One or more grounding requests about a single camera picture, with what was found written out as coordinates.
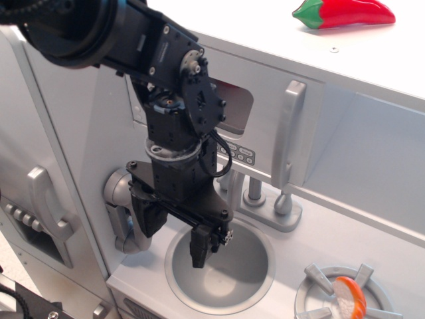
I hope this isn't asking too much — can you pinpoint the round grey toy sink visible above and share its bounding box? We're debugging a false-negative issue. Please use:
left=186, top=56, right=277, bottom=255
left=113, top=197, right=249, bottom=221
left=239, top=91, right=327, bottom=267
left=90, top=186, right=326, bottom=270
left=165, top=219, right=276, bottom=315

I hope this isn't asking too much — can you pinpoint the silver microwave door handle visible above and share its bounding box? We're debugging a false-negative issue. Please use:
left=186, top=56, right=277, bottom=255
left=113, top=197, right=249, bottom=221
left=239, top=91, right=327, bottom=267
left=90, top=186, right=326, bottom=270
left=271, top=80, right=306, bottom=189

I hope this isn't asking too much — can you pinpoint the grey toy stove burner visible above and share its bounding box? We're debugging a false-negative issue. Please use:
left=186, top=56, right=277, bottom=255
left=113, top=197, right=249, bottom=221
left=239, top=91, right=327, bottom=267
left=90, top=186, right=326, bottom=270
left=294, top=263, right=404, bottom=318

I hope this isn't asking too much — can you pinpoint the salmon sushi toy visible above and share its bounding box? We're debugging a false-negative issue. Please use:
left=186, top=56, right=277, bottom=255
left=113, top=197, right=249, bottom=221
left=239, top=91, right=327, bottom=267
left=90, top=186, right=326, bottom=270
left=333, top=276, right=367, bottom=319

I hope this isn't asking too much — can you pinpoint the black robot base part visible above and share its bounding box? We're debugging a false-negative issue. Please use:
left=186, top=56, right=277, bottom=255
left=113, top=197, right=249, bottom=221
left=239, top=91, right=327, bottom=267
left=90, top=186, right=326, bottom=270
left=1, top=268, right=70, bottom=318

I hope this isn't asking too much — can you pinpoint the grey toy microwave door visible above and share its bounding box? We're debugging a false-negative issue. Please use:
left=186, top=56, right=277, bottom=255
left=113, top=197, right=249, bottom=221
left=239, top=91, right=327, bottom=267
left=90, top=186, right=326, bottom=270
left=124, top=46, right=325, bottom=187

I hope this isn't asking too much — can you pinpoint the grey toy faucet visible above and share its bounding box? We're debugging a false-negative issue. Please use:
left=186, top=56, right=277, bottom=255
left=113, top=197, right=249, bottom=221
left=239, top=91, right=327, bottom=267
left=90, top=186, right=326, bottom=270
left=214, top=170, right=303, bottom=233

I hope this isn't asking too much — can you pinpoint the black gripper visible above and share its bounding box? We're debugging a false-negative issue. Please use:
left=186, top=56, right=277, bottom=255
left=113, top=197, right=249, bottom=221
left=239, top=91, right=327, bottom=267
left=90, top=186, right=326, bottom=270
left=126, top=156, right=233, bottom=268

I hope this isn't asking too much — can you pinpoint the grey ice dispenser panel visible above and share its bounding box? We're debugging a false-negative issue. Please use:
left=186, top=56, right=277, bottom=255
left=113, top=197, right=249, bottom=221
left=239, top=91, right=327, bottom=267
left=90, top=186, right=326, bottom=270
left=1, top=197, right=73, bottom=268

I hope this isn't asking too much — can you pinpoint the red object inside microwave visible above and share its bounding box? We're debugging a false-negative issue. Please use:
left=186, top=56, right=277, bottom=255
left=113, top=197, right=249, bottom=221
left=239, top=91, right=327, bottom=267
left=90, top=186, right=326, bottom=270
left=216, top=80, right=239, bottom=98

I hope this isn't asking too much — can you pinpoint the grey toy telephone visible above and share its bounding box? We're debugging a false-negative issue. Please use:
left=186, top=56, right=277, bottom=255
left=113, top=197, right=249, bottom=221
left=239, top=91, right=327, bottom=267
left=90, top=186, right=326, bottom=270
left=104, top=168, right=151, bottom=255

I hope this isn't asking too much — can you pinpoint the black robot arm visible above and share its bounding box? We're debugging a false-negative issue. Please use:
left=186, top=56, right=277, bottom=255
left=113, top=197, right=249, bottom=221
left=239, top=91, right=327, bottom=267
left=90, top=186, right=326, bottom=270
left=1, top=1, right=233, bottom=268

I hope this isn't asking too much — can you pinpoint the silver fridge door handle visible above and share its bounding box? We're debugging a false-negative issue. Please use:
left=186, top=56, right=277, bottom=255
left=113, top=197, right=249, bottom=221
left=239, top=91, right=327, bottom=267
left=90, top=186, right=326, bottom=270
left=27, top=165, right=74, bottom=242

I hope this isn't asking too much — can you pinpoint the red toy chili pepper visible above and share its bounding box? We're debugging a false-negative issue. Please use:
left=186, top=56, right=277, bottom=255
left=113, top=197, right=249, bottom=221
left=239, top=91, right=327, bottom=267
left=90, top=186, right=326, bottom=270
left=292, top=0, right=396, bottom=29

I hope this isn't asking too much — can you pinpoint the silver oven handle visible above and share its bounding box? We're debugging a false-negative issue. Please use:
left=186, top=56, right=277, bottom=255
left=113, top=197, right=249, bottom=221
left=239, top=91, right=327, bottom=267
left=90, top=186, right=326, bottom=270
left=92, top=304, right=108, bottom=319

